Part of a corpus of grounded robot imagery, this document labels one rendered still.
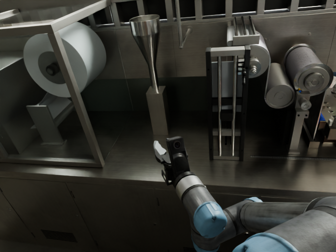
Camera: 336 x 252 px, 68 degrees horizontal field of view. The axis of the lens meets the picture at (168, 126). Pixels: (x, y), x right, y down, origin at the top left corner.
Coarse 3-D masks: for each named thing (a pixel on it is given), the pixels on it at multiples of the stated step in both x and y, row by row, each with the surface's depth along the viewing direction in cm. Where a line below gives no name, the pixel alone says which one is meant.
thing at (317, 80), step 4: (316, 72) 102; (308, 76) 102; (312, 76) 102; (316, 76) 102; (320, 76) 101; (304, 80) 104; (308, 80) 103; (312, 80) 103; (316, 80) 103; (320, 80) 102; (324, 80) 102; (304, 84) 105; (312, 84) 104; (316, 84) 104; (320, 84) 103; (308, 88) 105; (312, 88) 105; (316, 88) 104
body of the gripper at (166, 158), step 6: (168, 156) 76; (168, 162) 74; (168, 168) 75; (162, 174) 80; (168, 174) 75; (180, 174) 69; (186, 174) 69; (192, 174) 69; (174, 180) 70; (174, 186) 70
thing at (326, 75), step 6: (306, 72) 103; (312, 72) 102; (324, 72) 101; (300, 78) 105; (324, 78) 103; (300, 84) 106; (324, 84) 104; (306, 90) 107; (312, 90) 107; (318, 90) 106
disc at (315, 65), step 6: (306, 66) 102; (312, 66) 102; (318, 66) 101; (324, 66) 101; (300, 72) 104; (330, 72) 102; (294, 78) 106; (330, 78) 103; (294, 84) 107; (330, 84) 105; (324, 90) 106
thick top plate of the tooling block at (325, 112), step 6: (330, 90) 139; (330, 96) 134; (324, 102) 130; (330, 102) 129; (324, 108) 125; (330, 108) 125; (324, 114) 121; (330, 114) 120; (330, 126) 113; (324, 132) 118; (330, 132) 113; (330, 138) 115
